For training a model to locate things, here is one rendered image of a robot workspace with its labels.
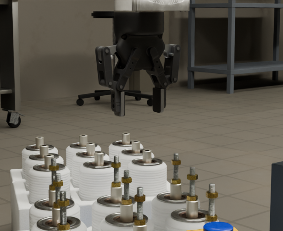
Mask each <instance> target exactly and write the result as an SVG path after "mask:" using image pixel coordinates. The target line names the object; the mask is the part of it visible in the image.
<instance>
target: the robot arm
mask: <svg viewBox="0 0 283 231"><path fill-rule="evenodd" d="M164 11H189V0H114V33H115V41H114V44H113V45H112V46H107V47H103V46H97V47H96V48H95V54H96V63H97V72H98V80H99V85H100V86H103V87H106V88H109V89H110V90H111V109H112V111H114V114H115V115H116V116H125V92H124V91H123V89H124V87H125V85H126V82H127V80H128V78H130V77H131V75H132V72H133V71H140V70H146V72H147V73H148V74H149V76H150V78H151V80H152V82H153V84H154V86H155V88H153V111H154V112H157V113H162V112H163V111H164V108H165V107H166V88H167V86H168V85H170V84H172V83H176V82H177V81H178V71H179V62H180V53H181V47H180V45H178V44H164V42H163V39H162V35H163V33H164ZM162 53H163V55H164V57H165V62H164V67H163V66H162V63H161V61H160V56H161V55H162ZM114 54H115V55H116V56H117V58H118V61H117V64H116V66H115V69H114V71H113V72H114V75H113V74H112V65H111V60H112V59H113V55H114Z"/></svg>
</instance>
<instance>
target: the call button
mask: <svg viewBox="0 0 283 231"><path fill-rule="evenodd" d="M203 231H233V226H232V225H231V224H229V223H226V222H219V221H215V222H209V223H206V224H205V225H204V226H203Z"/></svg>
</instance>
